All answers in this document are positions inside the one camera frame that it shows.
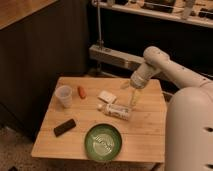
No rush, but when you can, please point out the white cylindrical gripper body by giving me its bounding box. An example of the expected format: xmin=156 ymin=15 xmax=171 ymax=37
xmin=130 ymin=62 xmax=161 ymax=89

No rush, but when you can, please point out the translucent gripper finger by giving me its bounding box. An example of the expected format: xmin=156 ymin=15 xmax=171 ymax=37
xmin=130 ymin=89 xmax=141 ymax=107
xmin=120 ymin=81 xmax=130 ymax=89

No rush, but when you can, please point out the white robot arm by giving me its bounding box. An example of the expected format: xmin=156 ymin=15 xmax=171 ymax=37
xmin=129 ymin=46 xmax=213 ymax=171

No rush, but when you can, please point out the green ceramic bowl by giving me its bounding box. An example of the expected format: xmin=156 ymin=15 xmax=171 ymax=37
xmin=84 ymin=123 xmax=122 ymax=163

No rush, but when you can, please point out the clear plastic bottle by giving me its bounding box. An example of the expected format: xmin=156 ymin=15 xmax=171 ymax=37
xmin=97 ymin=103 xmax=130 ymax=120

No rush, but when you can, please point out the orange carrot toy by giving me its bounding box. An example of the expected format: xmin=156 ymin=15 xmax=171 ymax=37
xmin=77 ymin=86 xmax=86 ymax=99

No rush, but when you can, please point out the wooden table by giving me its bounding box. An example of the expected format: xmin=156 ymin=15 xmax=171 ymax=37
xmin=31 ymin=77 xmax=167 ymax=163

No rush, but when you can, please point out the translucent plastic cup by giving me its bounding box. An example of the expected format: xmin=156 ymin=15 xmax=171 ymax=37
xmin=55 ymin=85 xmax=72 ymax=108

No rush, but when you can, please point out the black rectangular block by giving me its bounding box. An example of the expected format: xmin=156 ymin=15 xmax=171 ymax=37
xmin=54 ymin=119 xmax=76 ymax=137

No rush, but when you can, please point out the metal shelf rack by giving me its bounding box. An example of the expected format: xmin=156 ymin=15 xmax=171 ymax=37
xmin=87 ymin=0 xmax=213 ymax=78

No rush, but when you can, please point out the dark wooden cabinet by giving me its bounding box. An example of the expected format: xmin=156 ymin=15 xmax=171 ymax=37
xmin=0 ymin=0 xmax=89 ymax=140

